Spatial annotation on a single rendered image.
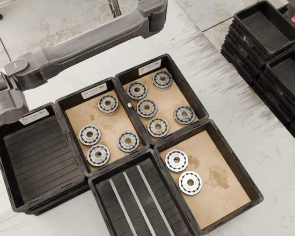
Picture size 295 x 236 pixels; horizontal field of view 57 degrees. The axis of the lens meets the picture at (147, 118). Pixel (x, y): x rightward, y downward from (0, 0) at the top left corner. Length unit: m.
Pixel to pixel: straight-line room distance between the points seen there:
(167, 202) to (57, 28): 2.11
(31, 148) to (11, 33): 1.78
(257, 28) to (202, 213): 1.47
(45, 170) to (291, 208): 1.15
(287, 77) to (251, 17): 0.52
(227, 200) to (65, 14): 2.34
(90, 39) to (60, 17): 2.22
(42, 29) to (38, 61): 2.18
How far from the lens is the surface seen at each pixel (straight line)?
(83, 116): 1.36
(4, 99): 0.71
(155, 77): 1.40
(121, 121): 1.32
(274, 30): 2.28
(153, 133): 1.26
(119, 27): 0.76
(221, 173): 1.28
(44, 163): 1.33
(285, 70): 2.24
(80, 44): 0.74
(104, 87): 1.35
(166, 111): 1.34
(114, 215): 1.22
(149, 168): 1.24
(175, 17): 1.87
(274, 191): 1.49
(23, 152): 1.38
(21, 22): 3.04
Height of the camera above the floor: 2.04
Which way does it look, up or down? 66 degrees down
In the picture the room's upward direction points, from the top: 1 degrees clockwise
